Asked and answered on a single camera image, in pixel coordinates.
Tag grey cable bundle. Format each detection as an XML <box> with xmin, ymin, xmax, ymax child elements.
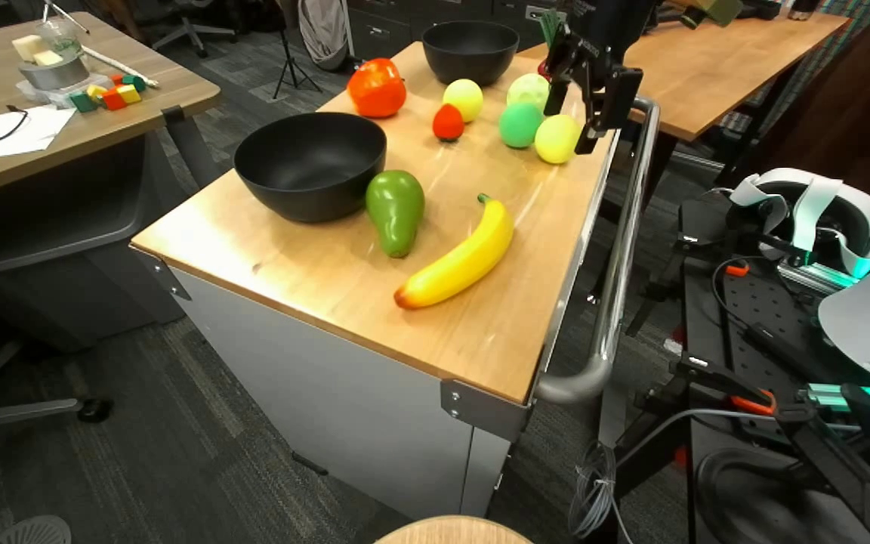
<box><xmin>567</xmin><ymin>441</ymin><xmax>625</xmax><ymax>544</ymax></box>

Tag chrome cart handle bar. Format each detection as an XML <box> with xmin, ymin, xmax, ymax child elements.
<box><xmin>533</xmin><ymin>93</ymin><xmax>661</xmax><ymax>409</ymax></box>

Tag white paper sheets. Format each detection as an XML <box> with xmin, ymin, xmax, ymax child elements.
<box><xmin>0</xmin><ymin>103</ymin><xmax>82</xmax><ymax>167</ymax></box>

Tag wooden work table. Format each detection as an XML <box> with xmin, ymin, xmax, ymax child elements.
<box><xmin>529</xmin><ymin>3</ymin><xmax>853</xmax><ymax>144</ymax></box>

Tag thin white stick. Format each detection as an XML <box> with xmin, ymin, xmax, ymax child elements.
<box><xmin>82</xmin><ymin>44</ymin><xmax>162</xmax><ymax>91</ymax></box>

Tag red toy bell pepper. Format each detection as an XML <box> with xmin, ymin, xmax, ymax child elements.
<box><xmin>343</xmin><ymin>53</ymin><xmax>409</xmax><ymax>122</ymax></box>

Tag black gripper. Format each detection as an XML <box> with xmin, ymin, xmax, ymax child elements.
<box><xmin>541</xmin><ymin>0</ymin><xmax>658</xmax><ymax>156</ymax></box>

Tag coloured toy blocks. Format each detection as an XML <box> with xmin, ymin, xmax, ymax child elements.
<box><xmin>65</xmin><ymin>70</ymin><xmax>152</xmax><ymax>116</ymax></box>

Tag small red toy fruit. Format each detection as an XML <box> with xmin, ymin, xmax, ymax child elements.
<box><xmin>533</xmin><ymin>6</ymin><xmax>571</xmax><ymax>80</ymax></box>

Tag black stand legs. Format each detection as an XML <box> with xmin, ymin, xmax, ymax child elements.
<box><xmin>596</xmin><ymin>361</ymin><xmax>870</xmax><ymax>541</ymax></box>

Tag yellow toy banana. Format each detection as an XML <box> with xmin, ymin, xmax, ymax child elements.
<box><xmin>392</xmin><ymin>191</ymin><xmax>516</xmax><ymax>314</ymax></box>

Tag black camera tripod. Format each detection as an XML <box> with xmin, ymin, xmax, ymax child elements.
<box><xmin>269</xmin><ymin>0</ymin><xmax>324</xmax><ymax>103</ymax></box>

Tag round wooden stool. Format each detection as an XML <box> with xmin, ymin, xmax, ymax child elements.
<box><xmin>373</xmin><ymin>515</ymin><xmax>538</xmax><ymax>544</ymax></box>

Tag black swivel chair base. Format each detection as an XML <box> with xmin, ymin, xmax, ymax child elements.
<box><xmin>146</xmin><ymin>13</ymin><xmax>242</xmax><ymax>56</ymax></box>

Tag grey hanging jacket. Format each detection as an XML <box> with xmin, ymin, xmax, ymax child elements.
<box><xmin>297</xmin><ymin>0</ymin><xmax>357</xmax><ymax>73</ymax></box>

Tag black perforated breadboard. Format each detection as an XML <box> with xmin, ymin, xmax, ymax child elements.
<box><xmin>686</xmin><ymin>235</ymin><xmax>870</xmax><ymax>544</ymax></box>

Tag silver tool cart cabinet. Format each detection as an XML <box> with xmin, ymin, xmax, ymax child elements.
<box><xmin>146</xmin><ymin>53</ymin><xmax>664</xmax><ymax>523</ymax></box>

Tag yellow toy lemon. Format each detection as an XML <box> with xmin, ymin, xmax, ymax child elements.
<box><xmin>532</xmin><ymin>112</ymin><xmax>586</xmax><ymax>169</ymax></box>
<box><xmin>442</xmin><ymin>77</ymin><xmax>489</xmax><ymax>126</ymax></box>

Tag white VR headset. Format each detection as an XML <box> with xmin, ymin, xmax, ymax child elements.
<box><xmin>727</xmin><ymin>164</ymin><xmax>870</xmax><ymax>295</ymax></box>

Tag red toy strawberry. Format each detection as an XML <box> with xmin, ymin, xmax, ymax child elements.
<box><xmin>428</xmin><ymin>99</ymin><xmax>467</xmax><ymax>144</ymax></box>

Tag black bowl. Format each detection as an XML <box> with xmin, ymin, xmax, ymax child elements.
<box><xmin>231</xmin><ymin>112</ymin><xmax>389</xmax><ymax>228</ymax></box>
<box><xmin>421</xmin><ymin>18</ymin><xmax>522</xmax><ymax>91</ymax></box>

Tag green toy avocado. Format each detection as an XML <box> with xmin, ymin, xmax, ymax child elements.
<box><xmin>361</xmin><ymin>169</ymin><xmax>428</xmax><ymax>262</ymax></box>

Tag light green foam ball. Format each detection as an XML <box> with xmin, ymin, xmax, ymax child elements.
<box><xmin>499</xmin><ymin>97</ymin><xmax>546</xmax><ymax>154</ymax></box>

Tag black mesh office chair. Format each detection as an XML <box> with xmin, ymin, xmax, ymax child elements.
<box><xmin>0</xmin><ymin>134</ymin><xmax>205</xmax><ymax>437</ymax></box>

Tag grey rounded floor object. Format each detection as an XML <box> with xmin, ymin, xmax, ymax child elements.
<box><xmin>0</xmin><ymin>515</ymin><xmax>76</xmax><ymax>544</ymax></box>

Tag clear plastic cup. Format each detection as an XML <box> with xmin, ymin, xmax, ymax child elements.
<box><xmin>12</xmin><ymin>13</ymin><xmax>91</xmax><ymax>93</ymax></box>

